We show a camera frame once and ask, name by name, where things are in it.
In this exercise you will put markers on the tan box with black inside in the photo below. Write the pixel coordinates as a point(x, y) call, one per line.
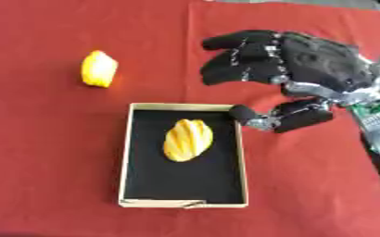
point(183, 154)

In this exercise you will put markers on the yellow ridged toy fruit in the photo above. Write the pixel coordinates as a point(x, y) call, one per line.
point(98, 68)
point(187, 140)

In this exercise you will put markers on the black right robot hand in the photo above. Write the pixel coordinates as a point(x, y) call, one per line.
point(317, 61)

